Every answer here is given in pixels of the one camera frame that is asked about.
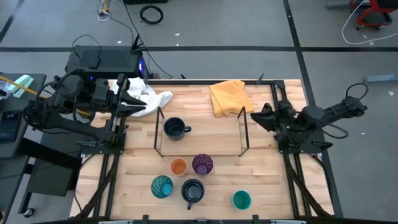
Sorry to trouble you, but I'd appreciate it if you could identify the purple faceted plastic tumbler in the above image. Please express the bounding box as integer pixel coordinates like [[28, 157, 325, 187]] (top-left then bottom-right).
[[192, 153, 215, 176]]

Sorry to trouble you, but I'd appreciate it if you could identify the yellow stick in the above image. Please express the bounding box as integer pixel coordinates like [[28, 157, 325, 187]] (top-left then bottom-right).
[[0, 75, 93, 118]]

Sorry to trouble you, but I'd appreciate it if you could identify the red wheeled chair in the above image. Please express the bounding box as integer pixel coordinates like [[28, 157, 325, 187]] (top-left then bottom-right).
[[349, 0, 398, 30]]

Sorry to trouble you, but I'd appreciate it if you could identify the black smartphone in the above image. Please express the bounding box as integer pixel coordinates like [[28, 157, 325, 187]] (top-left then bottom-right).
[[0, 109, 22, 144]]

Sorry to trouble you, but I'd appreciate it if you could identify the black side table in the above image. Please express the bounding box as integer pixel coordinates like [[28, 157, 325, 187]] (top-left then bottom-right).
[[0, 73, 81, 218]]

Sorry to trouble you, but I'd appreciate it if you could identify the teal faceted plastic tumbler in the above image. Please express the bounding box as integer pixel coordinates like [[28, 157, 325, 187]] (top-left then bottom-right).
[[150, 175, 174, 199]]

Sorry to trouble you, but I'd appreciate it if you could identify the white cloth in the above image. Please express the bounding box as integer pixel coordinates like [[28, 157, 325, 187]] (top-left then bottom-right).
[[111, 77, 174, 118]]

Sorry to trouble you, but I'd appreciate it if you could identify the peach orange plastic cup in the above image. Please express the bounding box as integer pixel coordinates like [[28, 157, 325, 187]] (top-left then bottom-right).
[[169, 157, 188, 177]]

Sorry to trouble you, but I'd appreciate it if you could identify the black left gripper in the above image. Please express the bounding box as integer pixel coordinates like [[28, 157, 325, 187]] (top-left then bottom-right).
[[93, 78, 147, 118]]

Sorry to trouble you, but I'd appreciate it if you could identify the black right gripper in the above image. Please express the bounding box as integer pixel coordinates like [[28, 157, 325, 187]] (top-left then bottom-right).
[[250, 100, 301, 138]]

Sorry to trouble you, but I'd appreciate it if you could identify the black computer tower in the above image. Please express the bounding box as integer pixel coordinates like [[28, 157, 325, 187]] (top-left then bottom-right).
[[64, 33, 147, 80]]

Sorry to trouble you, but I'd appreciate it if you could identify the coiled black cable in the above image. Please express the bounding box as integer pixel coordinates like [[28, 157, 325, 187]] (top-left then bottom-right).
[[139, 4, 164, 25]]

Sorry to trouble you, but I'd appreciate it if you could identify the mint green stapler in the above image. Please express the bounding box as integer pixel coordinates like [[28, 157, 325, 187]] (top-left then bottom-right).
[[6, 74, 34, 99]]

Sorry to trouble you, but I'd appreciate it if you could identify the grey flat bar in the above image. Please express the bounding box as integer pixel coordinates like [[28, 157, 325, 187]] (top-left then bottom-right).
[[363, 73, 398, 85], [326, 0, 352, 9]]

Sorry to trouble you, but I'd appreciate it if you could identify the long white cable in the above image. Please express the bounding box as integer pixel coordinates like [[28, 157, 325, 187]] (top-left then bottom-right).
[[341, 0, 398, 46]]

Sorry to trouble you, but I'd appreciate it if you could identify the green plastic cup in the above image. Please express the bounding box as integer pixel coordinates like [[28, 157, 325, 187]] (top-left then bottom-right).
[[232, 190, 252, 211]]

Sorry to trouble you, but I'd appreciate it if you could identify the black metal frame shelf rack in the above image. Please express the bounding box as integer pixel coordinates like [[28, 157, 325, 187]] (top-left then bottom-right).
[[70, 79, 343, 224]]

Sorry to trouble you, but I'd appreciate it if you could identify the dark blue speckled enamel mug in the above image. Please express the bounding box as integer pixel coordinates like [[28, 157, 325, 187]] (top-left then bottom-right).
[[180, 178, 205, 211], [163, 116, 192, 141]]

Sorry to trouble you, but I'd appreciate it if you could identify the black metal wood shelf riser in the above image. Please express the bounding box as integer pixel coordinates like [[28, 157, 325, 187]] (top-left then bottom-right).
[[154, 106, 251, 158]]

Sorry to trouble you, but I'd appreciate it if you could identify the black box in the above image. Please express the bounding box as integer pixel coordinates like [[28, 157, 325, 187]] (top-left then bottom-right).
[[123, 0, 169, 5]]

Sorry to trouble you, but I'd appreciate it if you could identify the white cable bundle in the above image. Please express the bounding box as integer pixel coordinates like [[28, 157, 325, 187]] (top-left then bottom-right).
[[97, 0, 113, 22]]

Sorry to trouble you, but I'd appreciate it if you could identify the yellow cloth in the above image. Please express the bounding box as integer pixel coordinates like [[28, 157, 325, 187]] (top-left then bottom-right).
[[208, 79, 255, 118]]

